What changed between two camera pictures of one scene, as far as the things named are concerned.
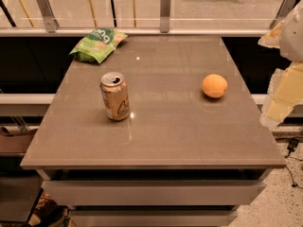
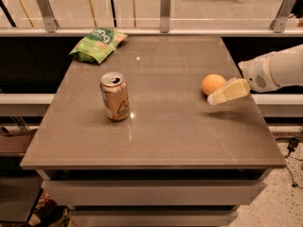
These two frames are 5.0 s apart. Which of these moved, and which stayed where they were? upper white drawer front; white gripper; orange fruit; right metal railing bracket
Moved: white gripper
Stayed: right metal railing bracket; upper white drawer front; orange fruit
